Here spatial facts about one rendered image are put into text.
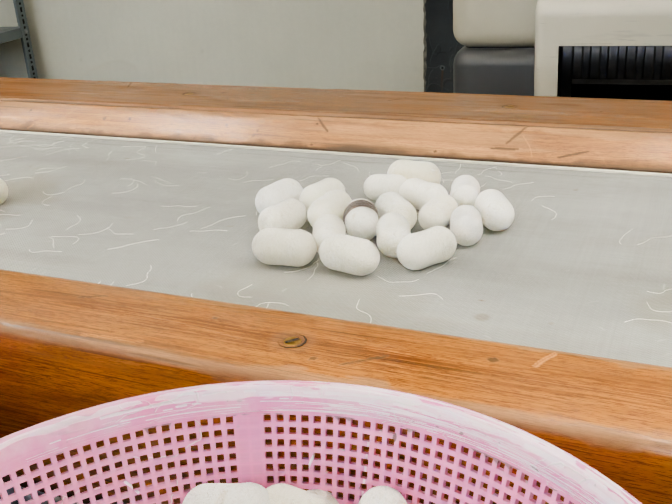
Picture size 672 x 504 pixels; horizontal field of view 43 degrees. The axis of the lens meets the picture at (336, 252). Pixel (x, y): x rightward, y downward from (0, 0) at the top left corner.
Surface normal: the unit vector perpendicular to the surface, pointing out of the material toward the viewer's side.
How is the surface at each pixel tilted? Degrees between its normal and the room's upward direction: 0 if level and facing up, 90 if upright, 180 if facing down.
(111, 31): 90
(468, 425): 75
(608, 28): 98
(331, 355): 0
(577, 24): 98
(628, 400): 0
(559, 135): 45
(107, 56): 90
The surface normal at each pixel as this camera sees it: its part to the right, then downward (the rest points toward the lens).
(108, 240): -0.06, -0.92
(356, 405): -0.29, 0.14
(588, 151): -0.32, -0.38
